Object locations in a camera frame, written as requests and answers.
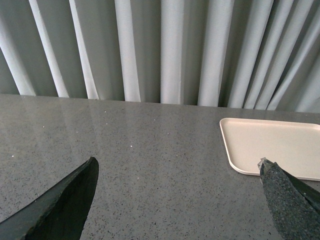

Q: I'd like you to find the grey pleated curtain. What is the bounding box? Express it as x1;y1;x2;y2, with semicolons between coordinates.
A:
0;0;320;113

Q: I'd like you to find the cream rectangular tray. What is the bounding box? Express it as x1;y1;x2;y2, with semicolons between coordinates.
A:
219;117;320;181

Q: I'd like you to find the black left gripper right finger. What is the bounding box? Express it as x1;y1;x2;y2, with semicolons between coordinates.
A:
257;157;320;240

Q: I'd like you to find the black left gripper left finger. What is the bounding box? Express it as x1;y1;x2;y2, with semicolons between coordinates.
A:
0;157;99;240

